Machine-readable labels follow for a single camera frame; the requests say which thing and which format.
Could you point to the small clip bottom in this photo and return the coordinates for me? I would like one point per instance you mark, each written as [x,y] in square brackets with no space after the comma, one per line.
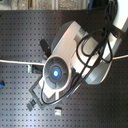
[58,111]

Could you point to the black clip lower left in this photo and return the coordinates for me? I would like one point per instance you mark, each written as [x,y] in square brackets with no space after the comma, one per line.
[31,104]

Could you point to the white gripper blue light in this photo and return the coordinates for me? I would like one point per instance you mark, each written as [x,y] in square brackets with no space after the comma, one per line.
[57,74]

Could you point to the black cable clip upper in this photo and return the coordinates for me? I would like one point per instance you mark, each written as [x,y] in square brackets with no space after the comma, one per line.
[45,47]

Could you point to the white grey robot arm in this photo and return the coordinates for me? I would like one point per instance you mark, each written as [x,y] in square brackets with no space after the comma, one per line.
[77,56]

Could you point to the silver clip left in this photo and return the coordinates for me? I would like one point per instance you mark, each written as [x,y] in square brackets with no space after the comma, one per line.
[35,69]

